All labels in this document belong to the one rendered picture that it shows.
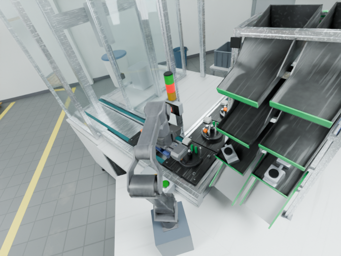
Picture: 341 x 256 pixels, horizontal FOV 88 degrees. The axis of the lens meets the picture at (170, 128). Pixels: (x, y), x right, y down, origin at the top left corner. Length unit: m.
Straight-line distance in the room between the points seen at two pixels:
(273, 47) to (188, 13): 4.24
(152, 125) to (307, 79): 0.42
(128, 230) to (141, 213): 0.10
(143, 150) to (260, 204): 0.61
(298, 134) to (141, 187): 0.48
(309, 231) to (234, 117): 0.65
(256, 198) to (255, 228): 0.18
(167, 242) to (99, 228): 1.45
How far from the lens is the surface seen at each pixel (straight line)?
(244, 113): 0.68
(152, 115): 0.54
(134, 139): 1.27
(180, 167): 1.03
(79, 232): 2.26
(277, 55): 0.63
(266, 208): 0.89
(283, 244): 1.04
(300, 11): 0.66
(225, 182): 0.92
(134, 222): 1.07
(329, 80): 0.58
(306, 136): 0.65
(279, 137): 0.65
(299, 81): 0.57
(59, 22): 1.58
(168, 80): 0.95
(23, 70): 5.42
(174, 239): 0.79
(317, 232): 1.11
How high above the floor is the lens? 1.81
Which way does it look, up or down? 41 degrees down
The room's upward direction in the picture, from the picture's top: 12 degrees counter-clockwise
